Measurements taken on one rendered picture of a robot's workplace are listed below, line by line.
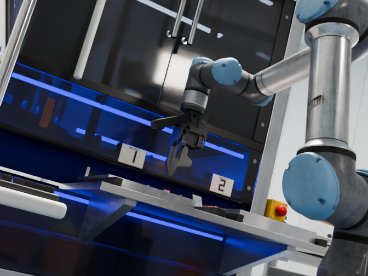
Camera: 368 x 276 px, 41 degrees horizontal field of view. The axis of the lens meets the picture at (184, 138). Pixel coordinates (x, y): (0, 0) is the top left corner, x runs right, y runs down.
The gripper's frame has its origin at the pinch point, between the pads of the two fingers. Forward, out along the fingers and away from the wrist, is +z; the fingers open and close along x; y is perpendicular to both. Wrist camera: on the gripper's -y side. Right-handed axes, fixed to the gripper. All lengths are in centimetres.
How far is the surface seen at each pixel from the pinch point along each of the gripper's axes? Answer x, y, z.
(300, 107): 265, 230, -146
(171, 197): -6.6, -0.3, 8.1
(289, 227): -17.9, 31.4, 7.8
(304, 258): 30, 78, 12
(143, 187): -6.6, -8.7, 7.6
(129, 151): 19.2, -7.3, -5.1
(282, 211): 16, 53, -1
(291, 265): 242, 237, 8
